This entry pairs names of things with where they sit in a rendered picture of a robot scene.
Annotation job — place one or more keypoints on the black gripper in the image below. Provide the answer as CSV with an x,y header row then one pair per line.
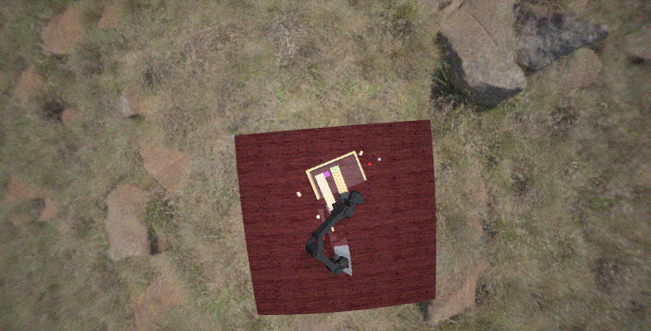
x,y
360,201

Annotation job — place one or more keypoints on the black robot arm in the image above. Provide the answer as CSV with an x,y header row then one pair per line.
x,y
340,210

